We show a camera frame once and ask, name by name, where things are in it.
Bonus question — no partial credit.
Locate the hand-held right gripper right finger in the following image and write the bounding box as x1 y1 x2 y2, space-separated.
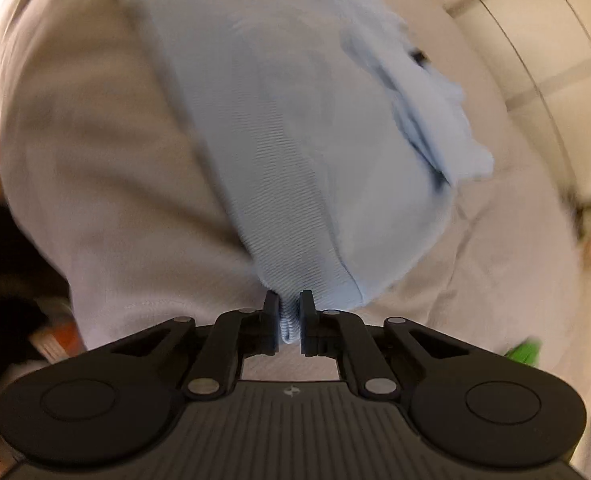
299 289 456 401

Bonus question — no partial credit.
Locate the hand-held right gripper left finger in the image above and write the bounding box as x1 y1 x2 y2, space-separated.
110 290 281 401

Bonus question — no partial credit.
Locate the light blue garment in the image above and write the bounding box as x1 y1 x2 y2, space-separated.
110 0 496 346

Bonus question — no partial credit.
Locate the white bed sheet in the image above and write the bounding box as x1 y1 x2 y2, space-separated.
0 0 583 461

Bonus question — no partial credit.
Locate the green garment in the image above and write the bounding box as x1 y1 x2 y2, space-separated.
505 337 543 366

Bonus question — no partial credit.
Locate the cream wardrobe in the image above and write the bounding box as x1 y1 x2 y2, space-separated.
423 0 591 206

